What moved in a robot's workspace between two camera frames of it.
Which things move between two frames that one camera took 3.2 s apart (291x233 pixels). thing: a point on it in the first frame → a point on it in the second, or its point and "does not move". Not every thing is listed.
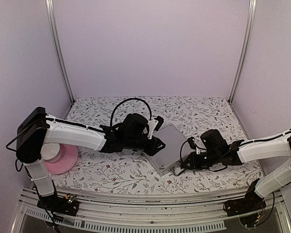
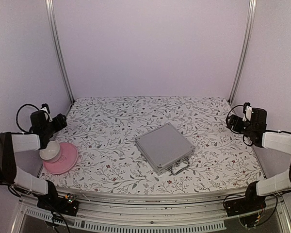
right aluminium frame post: x=252 y=8 does not move
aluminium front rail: x=111 y=211 does not move
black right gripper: x=191 y=158 → x=234 y=118
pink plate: x=68 y=157 does not move
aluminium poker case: x=169 y=157 does not move
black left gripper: x=155 y=143 → x=63 y=121
